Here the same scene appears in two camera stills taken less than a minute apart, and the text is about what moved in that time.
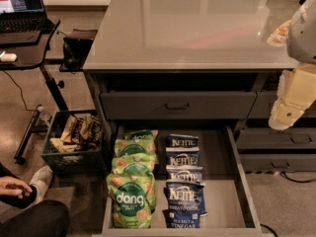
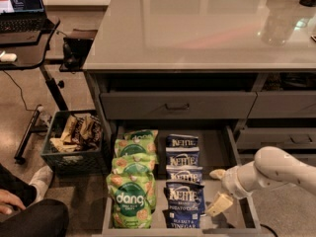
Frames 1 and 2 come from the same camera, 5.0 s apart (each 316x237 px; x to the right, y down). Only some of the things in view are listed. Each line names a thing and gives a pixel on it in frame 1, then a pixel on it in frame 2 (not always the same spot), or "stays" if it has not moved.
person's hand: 10,186 to 7,199
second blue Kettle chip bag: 185,174 stays
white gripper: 302,39 to 231,181
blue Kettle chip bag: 183,204 stays
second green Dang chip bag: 134,163 stays
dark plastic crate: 73,145 stays
